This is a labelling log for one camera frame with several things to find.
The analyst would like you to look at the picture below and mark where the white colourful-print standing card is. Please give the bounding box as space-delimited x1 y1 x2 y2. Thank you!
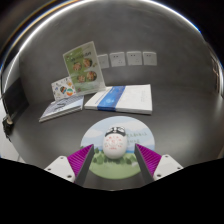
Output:
50 75 78 102

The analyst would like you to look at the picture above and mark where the round landscape-print mouse pad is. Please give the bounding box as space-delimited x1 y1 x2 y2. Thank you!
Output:
79 115 156 180

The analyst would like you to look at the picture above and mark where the white wall sockets group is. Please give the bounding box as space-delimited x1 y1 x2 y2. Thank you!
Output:
97 50 158 70

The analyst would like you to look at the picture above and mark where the grey striped book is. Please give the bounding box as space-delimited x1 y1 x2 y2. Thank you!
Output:
38 94 85 123

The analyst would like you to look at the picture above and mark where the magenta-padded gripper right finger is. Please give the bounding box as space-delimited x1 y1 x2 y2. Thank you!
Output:
133 143 184 185

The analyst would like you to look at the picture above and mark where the green standing menu sign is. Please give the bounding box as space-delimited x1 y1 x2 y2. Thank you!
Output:
62 40 107 97

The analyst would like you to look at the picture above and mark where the black flat wall panel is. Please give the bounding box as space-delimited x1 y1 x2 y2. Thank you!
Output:
0 77 30 116

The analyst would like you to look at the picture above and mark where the white book with blue band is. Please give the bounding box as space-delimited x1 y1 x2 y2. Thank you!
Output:
83 83 154 116

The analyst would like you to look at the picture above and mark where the white panda-face computer mouse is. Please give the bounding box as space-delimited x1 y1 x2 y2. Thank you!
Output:
102 125 128 160

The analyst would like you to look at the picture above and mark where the white ceiling light strip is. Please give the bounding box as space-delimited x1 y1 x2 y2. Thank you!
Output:
1 0 203 81

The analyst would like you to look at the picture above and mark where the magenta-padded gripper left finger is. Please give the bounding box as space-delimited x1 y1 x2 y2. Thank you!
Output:
44 143 95 188

